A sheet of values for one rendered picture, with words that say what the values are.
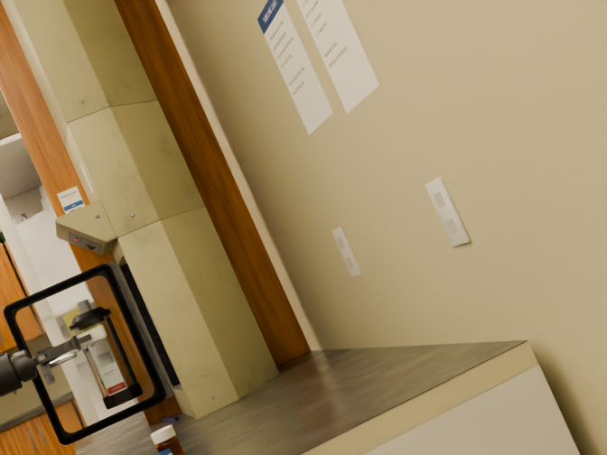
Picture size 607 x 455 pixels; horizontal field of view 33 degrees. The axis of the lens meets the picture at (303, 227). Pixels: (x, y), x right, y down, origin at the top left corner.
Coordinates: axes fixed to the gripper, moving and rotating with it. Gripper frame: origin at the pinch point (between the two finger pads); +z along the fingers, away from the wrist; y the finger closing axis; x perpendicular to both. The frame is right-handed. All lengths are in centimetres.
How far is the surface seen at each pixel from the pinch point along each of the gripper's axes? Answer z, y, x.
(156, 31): 49, 24, -72
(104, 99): 24, -14, -51
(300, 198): 57, -21, -10
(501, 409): 47, -118, 35
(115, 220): 14.6, -14.0, -22.8
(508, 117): 59, -135, -3
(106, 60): 29, -9, -61
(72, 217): 5.8, -14.2, -27.4
